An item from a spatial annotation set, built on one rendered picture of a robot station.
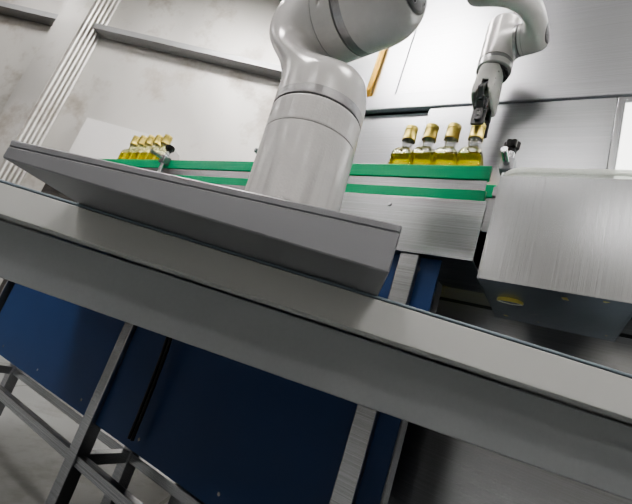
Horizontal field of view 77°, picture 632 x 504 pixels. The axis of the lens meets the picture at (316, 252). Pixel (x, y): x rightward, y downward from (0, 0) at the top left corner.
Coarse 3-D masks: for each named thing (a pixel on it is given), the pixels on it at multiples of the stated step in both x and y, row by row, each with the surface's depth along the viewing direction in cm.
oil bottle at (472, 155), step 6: (462, 150) 95; (468, 150) 95; (474, 150) 94; (480, 150) 94; (456, 156) 96; (462, 156) 95; (468, 156) 94; (474, 156) 93; (480, 156) 93; (456, 162) 95; (462, 162) 94; (468, 162) 93; (474, 162) 93; (480, 162) 94
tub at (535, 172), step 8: (520, 168) 55; (528, 168) 55; (536, 168) 54; (544, 168) 54; (552, 168) 53; (560, 168) 53; (568, 168) 52; (536, 176) 55; (544, 176) 54; (552, 176) 54; (560, 176) 53; (568, 176) 53; (576, 176) 52; (584, 176) 52; (592, 176) 51; (600, 176) 51; (608, 176) 50; (616, 176) 50; (624, 176) 49
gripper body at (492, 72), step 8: (488, 64) 99; (496, 64) 98; (480, 72) 99; (488, 72) 97; (496, 72) 97; (504, 72) 100; (480, 80) 97; (488, 80) 96; (496, 80) 97; (504, 80) 103; (472, 88) 98; (488, 88) 98; (496, 88) 98; (472, 96) 98; (496, 96) 99; (472, 104) 101; (488, 104) 100; (496, 104) 101
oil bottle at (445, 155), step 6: (438, 150) 99; (444, 150) 98; (450, 150) 97; (456, 150) 97; (432, 156) 99; (438, 156) 98; (444, 156) 97; (450, 156) 96; (432, 162) 98; (438, 162) 97; (444, 162) 96; (450, 162) 96
